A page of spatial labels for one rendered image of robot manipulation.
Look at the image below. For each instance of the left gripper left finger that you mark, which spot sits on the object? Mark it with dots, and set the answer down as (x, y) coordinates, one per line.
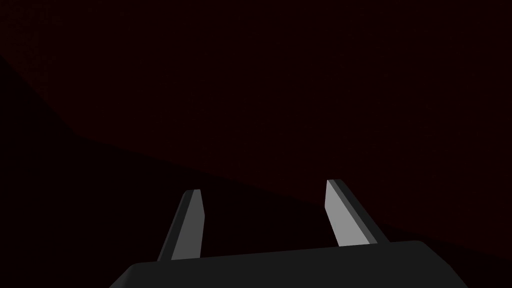
(188, 228)

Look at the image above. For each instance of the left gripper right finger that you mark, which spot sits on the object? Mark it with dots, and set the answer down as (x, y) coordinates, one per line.
(348, 220)

